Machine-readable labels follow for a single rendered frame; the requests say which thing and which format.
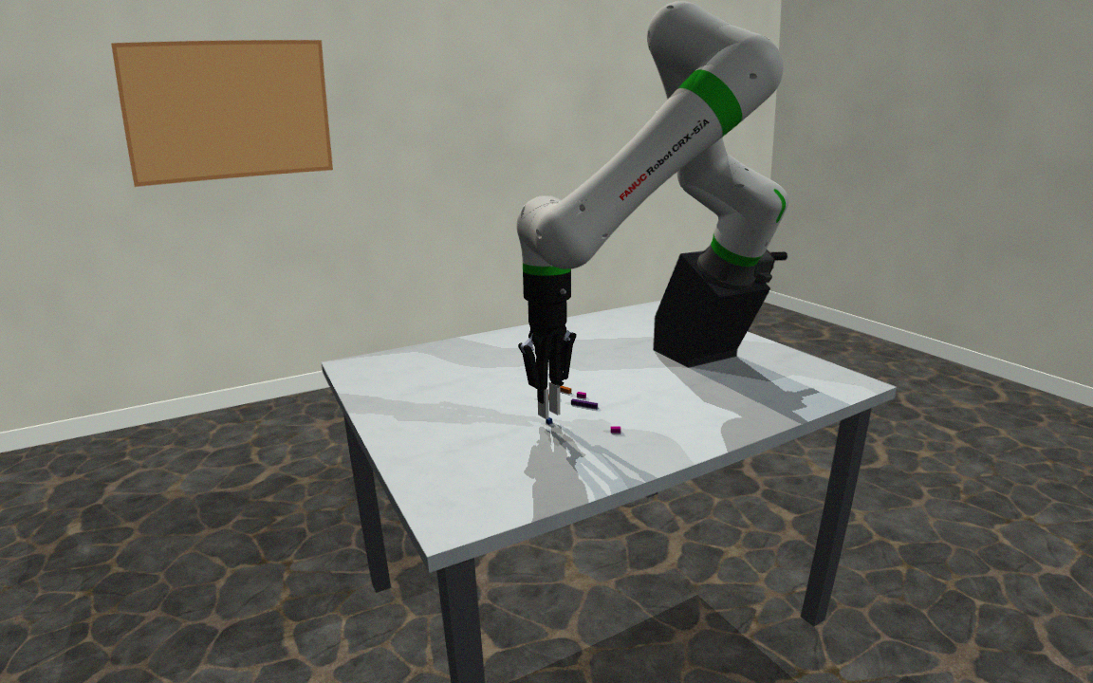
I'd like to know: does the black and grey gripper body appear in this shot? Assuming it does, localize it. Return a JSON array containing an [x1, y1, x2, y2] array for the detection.
[[528, 301, 566, 352]]

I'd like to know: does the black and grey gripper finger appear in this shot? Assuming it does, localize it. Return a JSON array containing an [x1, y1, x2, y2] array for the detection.
[[518, 333, 551, 419], [548, 330, 576, 415]]

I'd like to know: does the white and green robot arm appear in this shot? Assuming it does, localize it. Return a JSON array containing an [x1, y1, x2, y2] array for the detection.
[[517, 1, 788, 304]]

